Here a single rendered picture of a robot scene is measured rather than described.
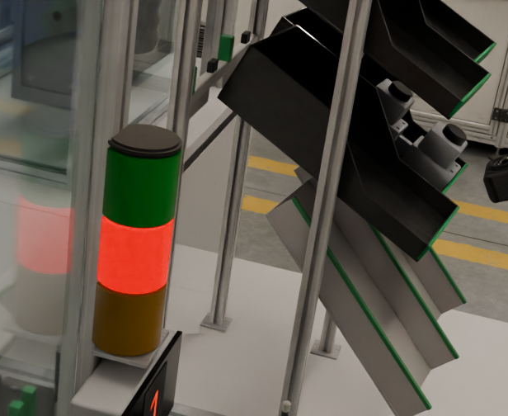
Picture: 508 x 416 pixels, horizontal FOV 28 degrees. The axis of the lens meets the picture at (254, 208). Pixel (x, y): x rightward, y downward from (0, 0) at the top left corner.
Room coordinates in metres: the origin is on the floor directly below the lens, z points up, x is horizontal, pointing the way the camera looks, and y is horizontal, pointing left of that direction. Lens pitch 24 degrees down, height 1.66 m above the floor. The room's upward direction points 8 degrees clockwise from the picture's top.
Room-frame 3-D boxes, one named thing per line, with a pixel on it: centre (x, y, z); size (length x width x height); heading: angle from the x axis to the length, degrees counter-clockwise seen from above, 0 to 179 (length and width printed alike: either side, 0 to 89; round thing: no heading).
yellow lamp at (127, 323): (0.64, 0.08, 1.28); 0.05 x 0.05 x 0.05
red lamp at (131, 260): (0.64, 0.08, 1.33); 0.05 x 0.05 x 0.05
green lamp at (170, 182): (0.64, 0.08, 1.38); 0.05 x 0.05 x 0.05
